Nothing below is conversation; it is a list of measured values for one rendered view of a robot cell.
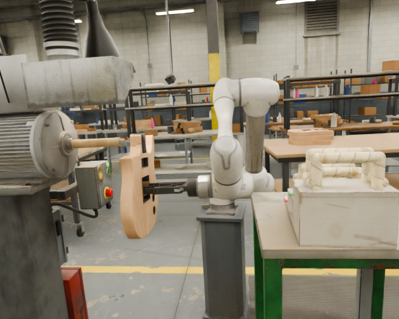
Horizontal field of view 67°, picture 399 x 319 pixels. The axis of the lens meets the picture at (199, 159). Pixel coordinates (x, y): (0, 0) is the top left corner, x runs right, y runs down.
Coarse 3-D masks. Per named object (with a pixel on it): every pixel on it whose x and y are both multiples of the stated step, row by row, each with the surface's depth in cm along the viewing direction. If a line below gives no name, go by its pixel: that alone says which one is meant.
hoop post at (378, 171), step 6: (378, 162) 83; (384, 162) 83; (372, 168) 85; (378, 168) 84; (384, 168) 84; (372, 174) 85; (378, 174) 84; (384, 174) 84; (372, 180) 86; (378, 180) 84; (372, 186) 86; (378, 186) 85
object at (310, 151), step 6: (312, 150) 94; (318, 150) 94; (324, 150) 94; (330, 150) 93; (336, 150) 93; (342, 150) 92; (348, 150) 92; (354, 150) 92; (360, 150) 91; (366, 150) 91; (372, 150) 91
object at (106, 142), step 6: (108, 138) 110; (114, 138) 110; (72, 144) 111; (78, 144) 111; (84, 144) 110; (90, 144) 110; (96, 144) 110; (102, 144) 110; (108, 144) 109; (114, 144) 109
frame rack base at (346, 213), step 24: (312, 192) 87; (336, 192) 86; (360, 192) 85; (384, 192) 84; (312, 216) 88; (336, 216) 87; (360, 216) 86; (384, 216) 85; (312, 240) 90; (336, 240) 88; (360, 240) 87; (384, 240) 86
